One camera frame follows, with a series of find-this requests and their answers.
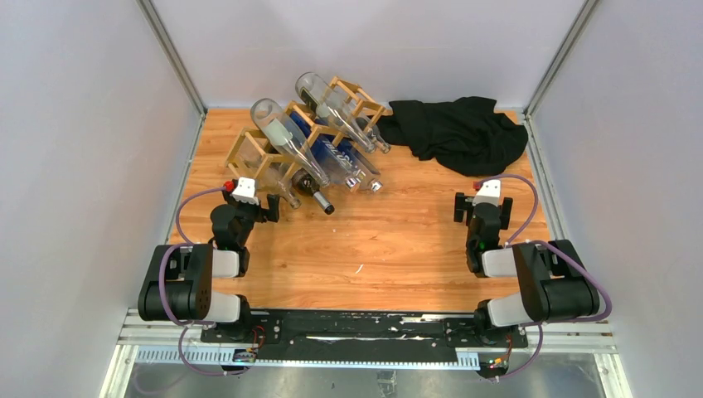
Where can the clear bottle behind rack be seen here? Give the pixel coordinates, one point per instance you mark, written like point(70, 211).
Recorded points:
point(373, 133)

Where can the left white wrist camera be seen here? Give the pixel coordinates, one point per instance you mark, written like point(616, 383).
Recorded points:
point(245, 191)

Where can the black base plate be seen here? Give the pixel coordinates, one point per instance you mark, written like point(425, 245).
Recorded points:
point(366, 336)

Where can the clear bottle pale label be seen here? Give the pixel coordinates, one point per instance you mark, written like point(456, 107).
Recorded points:
point(286, 137)

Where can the wooden wine rack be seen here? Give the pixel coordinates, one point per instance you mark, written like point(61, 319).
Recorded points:
point(328, 133)

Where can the black cloth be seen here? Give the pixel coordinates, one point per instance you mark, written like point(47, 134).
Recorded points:
point(466, 135)

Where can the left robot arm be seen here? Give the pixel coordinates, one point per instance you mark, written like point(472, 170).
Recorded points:
point(178, 285)

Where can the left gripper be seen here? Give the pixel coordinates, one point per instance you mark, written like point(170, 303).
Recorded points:
point(263, 215)

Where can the dark brown wine bottle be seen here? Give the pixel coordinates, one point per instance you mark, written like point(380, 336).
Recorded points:
point(307, 186)

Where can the small clear bottle lower left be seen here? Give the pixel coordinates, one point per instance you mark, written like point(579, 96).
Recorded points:
point(269, 177)

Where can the clear bottle black gold label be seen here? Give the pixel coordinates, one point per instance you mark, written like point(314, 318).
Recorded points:
point(329, 106)

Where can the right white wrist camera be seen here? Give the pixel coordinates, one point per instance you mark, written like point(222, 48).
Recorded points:
point(488, 191)

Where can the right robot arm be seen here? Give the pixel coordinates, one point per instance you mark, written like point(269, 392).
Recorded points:
point(550, 287)

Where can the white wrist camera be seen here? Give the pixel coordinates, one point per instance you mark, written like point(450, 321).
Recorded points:
point(488, 191)
point(245, 191)

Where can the blue square bottle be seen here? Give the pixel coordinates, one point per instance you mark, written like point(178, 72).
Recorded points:
point(335, 164)
point(365, 171)

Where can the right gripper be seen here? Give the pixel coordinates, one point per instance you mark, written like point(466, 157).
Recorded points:
point(464, 203)

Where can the aluminium rail frame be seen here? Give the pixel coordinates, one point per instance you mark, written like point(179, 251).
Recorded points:
point(154, 342)

